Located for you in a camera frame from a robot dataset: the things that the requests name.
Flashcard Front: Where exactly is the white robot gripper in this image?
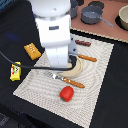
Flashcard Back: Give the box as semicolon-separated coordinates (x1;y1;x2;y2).
28;0;78;70

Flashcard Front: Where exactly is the brown sausage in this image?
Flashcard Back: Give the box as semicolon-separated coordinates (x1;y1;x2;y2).
75;40;91;47

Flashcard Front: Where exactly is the orange waffle cracker block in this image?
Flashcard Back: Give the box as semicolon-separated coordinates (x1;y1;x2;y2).
24;43;41;60

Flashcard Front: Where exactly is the red toy tomato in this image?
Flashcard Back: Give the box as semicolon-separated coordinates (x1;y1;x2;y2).
59;86;74;102

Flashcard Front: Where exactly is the grey cooking pot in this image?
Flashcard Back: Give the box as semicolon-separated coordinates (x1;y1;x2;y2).
70;0;78;19

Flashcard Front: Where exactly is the black stove burner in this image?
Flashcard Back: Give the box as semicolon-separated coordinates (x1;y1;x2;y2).
88;1;104;9

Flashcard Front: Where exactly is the round wooden plate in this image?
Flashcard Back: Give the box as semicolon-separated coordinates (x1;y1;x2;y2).
60;59;83;78

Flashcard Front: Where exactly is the pink stovetop board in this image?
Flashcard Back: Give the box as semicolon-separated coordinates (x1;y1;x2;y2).
71;0;128;42

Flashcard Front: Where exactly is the yellow butter box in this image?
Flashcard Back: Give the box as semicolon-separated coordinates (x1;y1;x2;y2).
10;63;21;81

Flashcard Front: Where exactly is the beige bowl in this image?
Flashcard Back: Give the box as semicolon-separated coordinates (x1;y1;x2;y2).
119;5;128;30

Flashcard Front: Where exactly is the woven beige placemat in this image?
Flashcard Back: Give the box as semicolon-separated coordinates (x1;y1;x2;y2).
13;35;113;128

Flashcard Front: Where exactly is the grey saucepan with handle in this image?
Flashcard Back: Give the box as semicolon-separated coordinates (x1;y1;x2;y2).
80;5;115;28

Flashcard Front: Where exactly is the black cable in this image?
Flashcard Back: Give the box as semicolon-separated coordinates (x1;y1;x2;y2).
0;50;78;72

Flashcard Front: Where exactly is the wooden handled knife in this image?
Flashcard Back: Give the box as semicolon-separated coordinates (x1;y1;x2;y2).
77;54;97;62

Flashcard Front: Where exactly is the wooden handled fork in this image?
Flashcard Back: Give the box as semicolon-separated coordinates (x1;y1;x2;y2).
44;71;85;88

